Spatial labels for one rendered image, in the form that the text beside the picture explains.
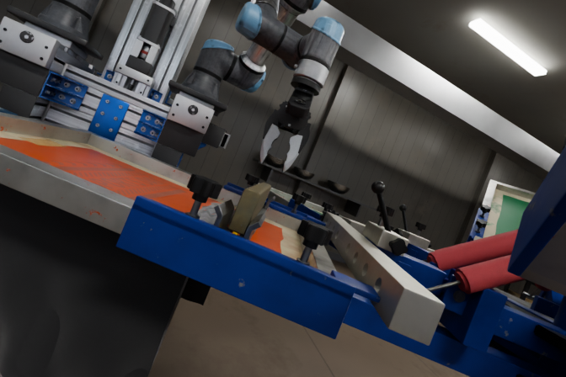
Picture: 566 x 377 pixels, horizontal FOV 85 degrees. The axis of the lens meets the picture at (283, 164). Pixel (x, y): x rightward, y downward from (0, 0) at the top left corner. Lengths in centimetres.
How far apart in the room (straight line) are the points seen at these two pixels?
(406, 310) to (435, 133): 620
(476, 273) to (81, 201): 69
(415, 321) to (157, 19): 130
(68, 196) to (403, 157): 586
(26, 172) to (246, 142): 437
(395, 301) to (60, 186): 44
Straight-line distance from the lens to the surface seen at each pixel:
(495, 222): 192
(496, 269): 75
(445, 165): 681
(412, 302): 40
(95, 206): 47
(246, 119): 480
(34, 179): 52
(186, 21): 152
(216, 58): 128
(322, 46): 74
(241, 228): 53
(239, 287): 42
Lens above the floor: 111
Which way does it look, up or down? 1 degrees up
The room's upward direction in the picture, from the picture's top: 22 degrees clockwise
